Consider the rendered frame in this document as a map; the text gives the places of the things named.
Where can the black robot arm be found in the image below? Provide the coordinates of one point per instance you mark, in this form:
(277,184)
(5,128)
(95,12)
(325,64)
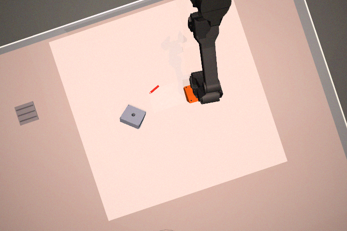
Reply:
(205,27)

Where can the grey sloped panel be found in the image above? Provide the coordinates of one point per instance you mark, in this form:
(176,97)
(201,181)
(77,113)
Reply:
(133,116)

